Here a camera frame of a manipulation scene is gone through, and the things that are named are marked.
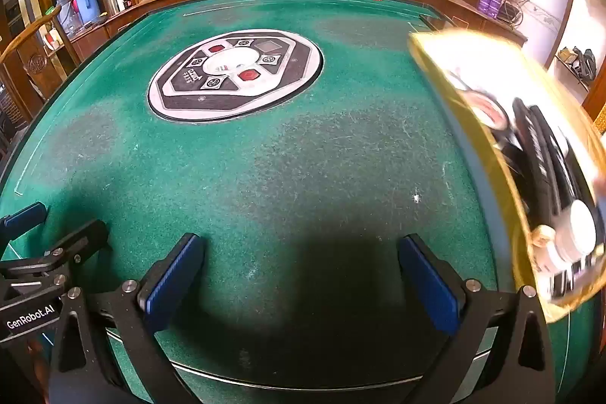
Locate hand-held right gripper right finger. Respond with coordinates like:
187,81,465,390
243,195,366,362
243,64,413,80
398,234,557,404

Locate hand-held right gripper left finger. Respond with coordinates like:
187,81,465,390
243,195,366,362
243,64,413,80
50,232,209,404

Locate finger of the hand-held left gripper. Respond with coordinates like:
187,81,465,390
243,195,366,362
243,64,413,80
0,218,113,286
0,201,48,239

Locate gold-edged storage box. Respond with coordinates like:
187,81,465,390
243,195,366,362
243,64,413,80
408,30,606,322

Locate wooden chair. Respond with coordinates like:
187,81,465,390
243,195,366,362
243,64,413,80
0,4,81,102

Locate pale blue jug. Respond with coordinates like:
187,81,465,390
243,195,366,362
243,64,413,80
54,0,79,31

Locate round mahjong control panel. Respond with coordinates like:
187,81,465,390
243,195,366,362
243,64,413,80
148,30,325,123

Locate blue thermos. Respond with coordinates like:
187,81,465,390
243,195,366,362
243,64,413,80
72,0,101,23

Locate black recessed table tray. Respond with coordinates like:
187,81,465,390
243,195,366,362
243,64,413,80
421,13,467,31

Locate wooden corner cabinet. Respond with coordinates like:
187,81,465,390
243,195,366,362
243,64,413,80
450,0,528,47

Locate black fabric bundle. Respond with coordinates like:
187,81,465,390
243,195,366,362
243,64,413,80
570,47,597,80

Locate tangled thin cables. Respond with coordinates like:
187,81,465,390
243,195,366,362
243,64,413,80
502,0,526,26

